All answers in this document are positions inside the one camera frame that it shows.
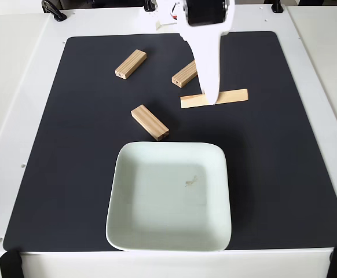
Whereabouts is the striped wooden block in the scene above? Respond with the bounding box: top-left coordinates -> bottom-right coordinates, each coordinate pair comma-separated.
130,104 -> 170,142
114,49 -> 148,80

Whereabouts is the black table mat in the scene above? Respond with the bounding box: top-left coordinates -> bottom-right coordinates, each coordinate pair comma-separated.
2,31 -> 337,252

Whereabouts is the grooved wooden block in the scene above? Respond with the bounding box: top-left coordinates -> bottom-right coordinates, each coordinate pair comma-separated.
171,60 -> 199,89
180,88 -> 249,109

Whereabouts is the white square plate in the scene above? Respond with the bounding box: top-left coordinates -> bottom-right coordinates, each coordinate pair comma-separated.
105,141 -> 233,252

